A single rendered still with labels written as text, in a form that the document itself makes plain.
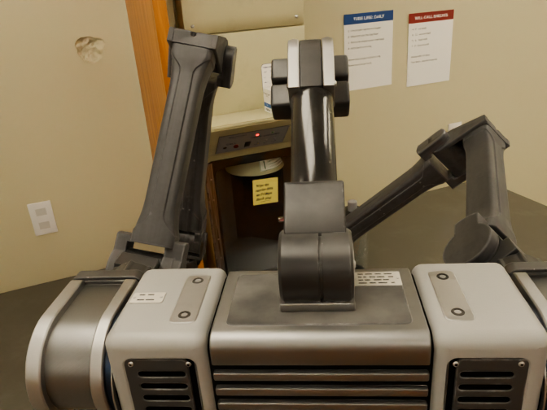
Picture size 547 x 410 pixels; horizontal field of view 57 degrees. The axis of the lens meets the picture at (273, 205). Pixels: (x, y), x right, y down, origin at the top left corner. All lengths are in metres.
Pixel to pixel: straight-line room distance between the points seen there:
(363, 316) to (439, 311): 0.07
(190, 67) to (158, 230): 0.25
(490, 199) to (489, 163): 0.10
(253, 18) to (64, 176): 0.83
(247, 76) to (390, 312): 0.97
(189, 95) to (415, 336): 0.48
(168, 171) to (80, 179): 1.05
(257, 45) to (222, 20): 0.11
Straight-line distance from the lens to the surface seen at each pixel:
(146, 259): 0.73
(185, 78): 0.78
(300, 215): 0.48
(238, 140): 1.30
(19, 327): 1.70
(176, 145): 0.75
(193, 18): 1.31
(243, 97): 1.36
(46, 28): 1.70
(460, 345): 0.47
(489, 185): 0.87
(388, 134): 2.14
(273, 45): 1.37
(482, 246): 0.70
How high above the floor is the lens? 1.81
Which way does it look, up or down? 23 degrees down
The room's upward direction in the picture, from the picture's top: 4 degrees counter-clockwise
